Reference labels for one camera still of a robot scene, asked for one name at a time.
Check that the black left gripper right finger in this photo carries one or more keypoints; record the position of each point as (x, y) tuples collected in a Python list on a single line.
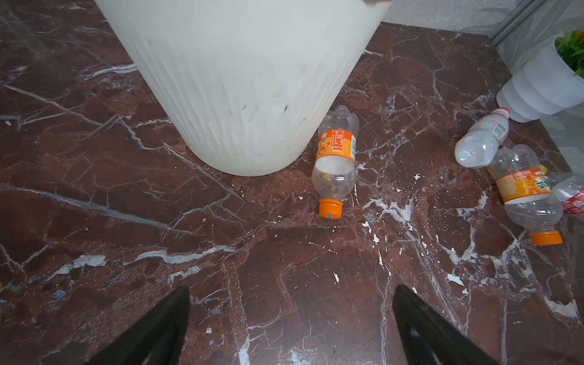
[(427, 338)]

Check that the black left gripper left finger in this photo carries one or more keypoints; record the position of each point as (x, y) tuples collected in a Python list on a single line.
[(157, 338)]

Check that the orange label bottle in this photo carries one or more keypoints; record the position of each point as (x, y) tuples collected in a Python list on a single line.
[(527, 197)]

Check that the orange cap small bottle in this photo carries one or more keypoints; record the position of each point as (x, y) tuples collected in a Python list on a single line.
[(334, 172)]

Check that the red cap white bottle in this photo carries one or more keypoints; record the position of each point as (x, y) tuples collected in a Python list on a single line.
[(478, 147)]

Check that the red label clear bottle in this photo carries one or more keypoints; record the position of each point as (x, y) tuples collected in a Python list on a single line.
[(568, 189)]

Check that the white plastic trash bin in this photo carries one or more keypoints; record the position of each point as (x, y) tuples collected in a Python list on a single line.
[(246, 83)]

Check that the potted plant white pot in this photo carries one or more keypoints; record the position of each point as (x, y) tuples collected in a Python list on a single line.
[(550, 82)]

